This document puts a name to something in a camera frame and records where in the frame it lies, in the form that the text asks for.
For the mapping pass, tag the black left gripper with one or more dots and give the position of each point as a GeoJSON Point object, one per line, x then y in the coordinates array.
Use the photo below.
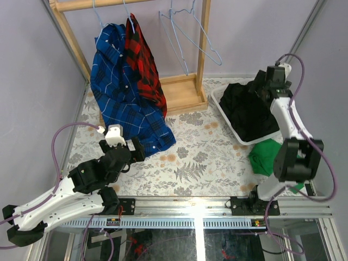
{"type": "Point", "coordinates": [121, 148]}

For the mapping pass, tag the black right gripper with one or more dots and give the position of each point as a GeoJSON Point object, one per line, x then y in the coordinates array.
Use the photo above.
{"type": "Point", "coordinates": [260, 78]}

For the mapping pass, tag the black shirt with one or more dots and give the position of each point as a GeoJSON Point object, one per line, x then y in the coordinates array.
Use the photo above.
{"type": "Point", "coordinates": [247, 114]}

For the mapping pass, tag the light blue wire hanger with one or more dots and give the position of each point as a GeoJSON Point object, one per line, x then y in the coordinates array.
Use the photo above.
{"type": "Point", "coordinates": [204, 45]}

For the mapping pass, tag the black shirt wire hanger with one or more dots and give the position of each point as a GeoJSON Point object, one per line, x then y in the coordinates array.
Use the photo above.
{"type": "Point", "coordinates": [169, 27]}

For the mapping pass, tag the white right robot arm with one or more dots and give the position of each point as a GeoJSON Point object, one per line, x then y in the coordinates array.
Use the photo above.
{"type": "Point", "coordinates": [298, 158]}

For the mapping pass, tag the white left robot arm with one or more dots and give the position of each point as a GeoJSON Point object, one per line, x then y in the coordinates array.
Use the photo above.
{"type": "Point", "coordinates": [84, 191]}

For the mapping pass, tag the blue plaid shirt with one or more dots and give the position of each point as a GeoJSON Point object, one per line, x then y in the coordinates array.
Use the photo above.
{"type": "Point", "coordinates": [115, 89]}

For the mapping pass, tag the red plaid shirt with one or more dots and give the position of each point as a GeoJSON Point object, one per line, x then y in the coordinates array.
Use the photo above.
{"type": "Point", "coordinates": [141, 60]}

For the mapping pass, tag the white plastic basket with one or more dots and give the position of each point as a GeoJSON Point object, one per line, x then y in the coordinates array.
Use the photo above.
{"type": "Point", "coordinates": [216, 95]}

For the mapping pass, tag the green cloth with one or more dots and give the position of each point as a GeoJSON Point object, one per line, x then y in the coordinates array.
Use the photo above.
{"type": "Point", "coordinates": [262, 157]}

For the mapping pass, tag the wooden clothes rack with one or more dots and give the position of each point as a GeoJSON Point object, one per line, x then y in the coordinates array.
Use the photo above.
{"type": "Point", "coordinates": [184, 93]}

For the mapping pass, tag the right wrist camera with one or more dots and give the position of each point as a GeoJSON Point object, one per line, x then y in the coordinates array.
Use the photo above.
{"type": "Point", "coordinates": [287, 69]}

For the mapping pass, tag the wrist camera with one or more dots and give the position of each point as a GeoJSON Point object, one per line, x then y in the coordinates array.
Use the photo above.
{"type": "Point", "coordinates": [287, 69]}
{"type": "Point", "coordinates": [113, 135]}

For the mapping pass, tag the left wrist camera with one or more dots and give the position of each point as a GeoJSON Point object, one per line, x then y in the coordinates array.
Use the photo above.
{"type": "Point", "coordinates": [113, 135]}

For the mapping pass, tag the aluminium mounting rail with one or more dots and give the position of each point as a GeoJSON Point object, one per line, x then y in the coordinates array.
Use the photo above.
{"type": "Point", "coordinates": [208, 212]}

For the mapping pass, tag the blue shirt wire hanger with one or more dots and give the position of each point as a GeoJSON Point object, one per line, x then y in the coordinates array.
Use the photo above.
{"type": "Point", "coordinates": [99, 16]}

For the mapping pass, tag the red shirt wire hanger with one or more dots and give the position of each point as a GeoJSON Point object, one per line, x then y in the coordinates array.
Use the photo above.
{"type": "Point", "coordinates": [129, 16]}

